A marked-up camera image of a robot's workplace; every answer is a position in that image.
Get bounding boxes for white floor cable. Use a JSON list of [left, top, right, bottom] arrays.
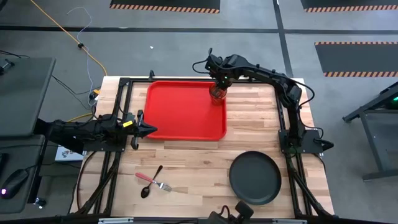
[[67, 6, 95, 95]]

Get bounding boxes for black spoon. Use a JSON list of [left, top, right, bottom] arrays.
[[140, 165, 164, 199]]

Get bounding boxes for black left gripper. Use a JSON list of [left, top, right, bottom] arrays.
[[123, 109, 159, 151]]

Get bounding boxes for white printed box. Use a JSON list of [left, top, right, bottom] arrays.
[[55, 145, 85, 162]]

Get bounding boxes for grey desk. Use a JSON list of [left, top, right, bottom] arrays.
[[0, 57, 57, 138]]

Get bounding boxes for fork with red handle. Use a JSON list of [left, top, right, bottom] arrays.
[[135, 172, 173, 192]]

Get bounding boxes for small black desk object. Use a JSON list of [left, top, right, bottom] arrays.
[[0, 58, 16, 76]]

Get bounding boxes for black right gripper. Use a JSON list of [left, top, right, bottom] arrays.
[[213, 68, 234, 92]]

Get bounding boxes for black mat with hazard stripes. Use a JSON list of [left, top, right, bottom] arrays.
[[314, 41, 398, 78], [109, 0, 221, 14], [300, 0, 398, 14]]

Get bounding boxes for black table-level camera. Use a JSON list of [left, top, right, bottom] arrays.
[[206, 200, 255, 224]]

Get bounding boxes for black computer mouse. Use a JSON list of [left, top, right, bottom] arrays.
[[0, 169, 30, 200]]

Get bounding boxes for black aluminium table frame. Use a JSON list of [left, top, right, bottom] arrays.
[[70, 70, 336, 219]]

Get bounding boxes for black round plate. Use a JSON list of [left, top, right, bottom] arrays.
[[229, 151, 282, 206]]

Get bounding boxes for black desk mat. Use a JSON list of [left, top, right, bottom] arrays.
[[0, 134, 47, 215]]

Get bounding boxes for amber translucent plastic cup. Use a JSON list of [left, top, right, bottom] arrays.
[[209, 81, 228, 106]]

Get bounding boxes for red plastic tray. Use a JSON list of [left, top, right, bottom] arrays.
[[143, 80, 228, 142]]

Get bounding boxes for orange floor cable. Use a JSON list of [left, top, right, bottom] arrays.
[[29, 0, 108, 123]]

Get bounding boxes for black side table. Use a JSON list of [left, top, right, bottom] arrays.
[[341, 81, 398, 182]]

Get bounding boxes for silver frame bracket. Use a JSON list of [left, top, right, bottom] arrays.
[[98, 217, 135, 224], [271, 218, 308, 224]]

